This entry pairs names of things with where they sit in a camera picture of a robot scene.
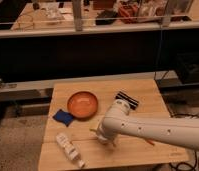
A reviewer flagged blue cloth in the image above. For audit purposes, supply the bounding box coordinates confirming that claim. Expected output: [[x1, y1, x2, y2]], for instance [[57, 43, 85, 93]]
[[53, 109, 74, 126]]

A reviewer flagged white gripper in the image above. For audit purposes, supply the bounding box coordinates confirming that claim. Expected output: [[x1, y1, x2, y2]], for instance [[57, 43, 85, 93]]
[[96, 123, 116, 145]]

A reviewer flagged grey right vertical post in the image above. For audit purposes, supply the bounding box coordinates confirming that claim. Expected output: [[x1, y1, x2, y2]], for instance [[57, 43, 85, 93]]
[[161, 0, 174, 27]]

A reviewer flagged black striped rectangular object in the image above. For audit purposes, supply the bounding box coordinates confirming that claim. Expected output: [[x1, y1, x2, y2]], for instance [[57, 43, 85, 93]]
[[115, 91, 139, 110]]

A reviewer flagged orange ceramic bowl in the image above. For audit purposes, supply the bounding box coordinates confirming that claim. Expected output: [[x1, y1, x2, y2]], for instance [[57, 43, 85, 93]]
[[67, 91, 98, 119]]

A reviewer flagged grey vertical post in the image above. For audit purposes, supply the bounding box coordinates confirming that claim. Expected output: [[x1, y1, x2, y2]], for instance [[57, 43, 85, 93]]
[[161, 0, 174, 27], [72, 0, 83, 31]]

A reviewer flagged white plastic bottle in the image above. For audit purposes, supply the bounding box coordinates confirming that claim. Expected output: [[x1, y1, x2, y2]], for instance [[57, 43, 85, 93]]
[[56, 133, 85, 169]]

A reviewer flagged orange carrot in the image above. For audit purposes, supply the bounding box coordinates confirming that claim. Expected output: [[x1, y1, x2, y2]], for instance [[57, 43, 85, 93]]
[[145, 139, 155, 146]]

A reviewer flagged wooden table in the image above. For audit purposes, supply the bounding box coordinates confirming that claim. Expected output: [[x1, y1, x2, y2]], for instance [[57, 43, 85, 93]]
[[37, 78, 190, 171]]

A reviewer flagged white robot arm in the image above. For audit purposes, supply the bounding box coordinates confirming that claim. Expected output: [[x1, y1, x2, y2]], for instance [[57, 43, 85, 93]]
[[96, 99, 199, 151]]

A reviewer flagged black bag on shelf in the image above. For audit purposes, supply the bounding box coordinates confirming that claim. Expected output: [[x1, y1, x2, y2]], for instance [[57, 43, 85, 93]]
[[95, 10, 117, 25]]

